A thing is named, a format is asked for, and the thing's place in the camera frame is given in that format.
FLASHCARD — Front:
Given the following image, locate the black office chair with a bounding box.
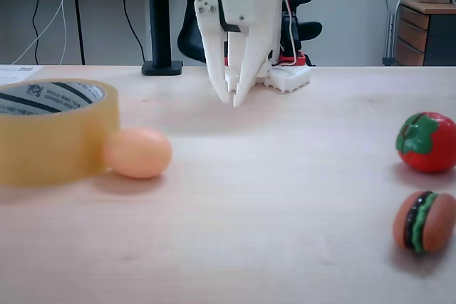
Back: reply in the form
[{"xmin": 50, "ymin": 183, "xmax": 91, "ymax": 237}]
[{"xmin": 173, "ymin": 0, "xmax": 323, "ymax": 68}]

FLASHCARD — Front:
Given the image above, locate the black pole stand with base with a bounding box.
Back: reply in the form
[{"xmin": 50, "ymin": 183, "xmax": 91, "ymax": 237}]
[{"xmin": 141, "ymin": 0, "xmax": 185, "ymax": 77}]

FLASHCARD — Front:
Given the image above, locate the grey metal crutch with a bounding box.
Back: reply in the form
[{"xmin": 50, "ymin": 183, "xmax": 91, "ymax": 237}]
[{"xmin": 382, "ymin": 0, "xmax": 409, "ymax": 67}]

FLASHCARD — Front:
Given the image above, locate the beige toy egg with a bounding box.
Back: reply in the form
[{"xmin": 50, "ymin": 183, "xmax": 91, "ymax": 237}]
[{"xmin": 102, "ymin": 127, "xmax": 173, "ymax": 179}]

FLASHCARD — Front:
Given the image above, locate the wooden drawer cabinet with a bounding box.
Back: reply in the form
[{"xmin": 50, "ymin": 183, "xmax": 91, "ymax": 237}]
[{"xmin": 394, "ymin": 0, "xmax": 456, "ymax": 67}]

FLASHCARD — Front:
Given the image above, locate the yellowish packing tape roll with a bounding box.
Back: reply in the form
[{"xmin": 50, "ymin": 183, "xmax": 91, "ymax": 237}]
[{"xmin": 0, "ymin": 78, "xmax": 121, "ymax": 188}]

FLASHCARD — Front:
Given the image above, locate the red toy tomato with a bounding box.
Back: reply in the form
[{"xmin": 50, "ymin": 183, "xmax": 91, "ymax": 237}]
[{"xmin": 395, "ymin": 111, "xmax": 456, "ymax": 174}]

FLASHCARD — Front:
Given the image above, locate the white printed paper sheet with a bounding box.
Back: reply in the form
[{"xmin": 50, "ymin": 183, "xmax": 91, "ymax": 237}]
[{"xmin": 0, "ymin": 64, "xmax": 43, "ymax": 86}]

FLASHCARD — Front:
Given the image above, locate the toy hamburger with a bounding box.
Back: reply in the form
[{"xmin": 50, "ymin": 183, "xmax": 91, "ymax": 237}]
[{"xmin": 393, "ymin": 190, "xmax": 456, "ymax": 255}]

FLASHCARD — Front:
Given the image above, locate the red white servo cable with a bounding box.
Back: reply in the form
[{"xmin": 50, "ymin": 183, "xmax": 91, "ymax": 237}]
[{"xmin": 276, "ymin": 0, "xmax": 304, "ymax": 66}]

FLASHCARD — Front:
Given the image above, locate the black hanging cable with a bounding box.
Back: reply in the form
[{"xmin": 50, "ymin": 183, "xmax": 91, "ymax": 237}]
[
  {"xmin": 21, "ymin": 0, "xmax": 51, "ymax": 65},
  {"xmin": 115, "ymin": 0, "xmax": 147, "ymax": 65}
]

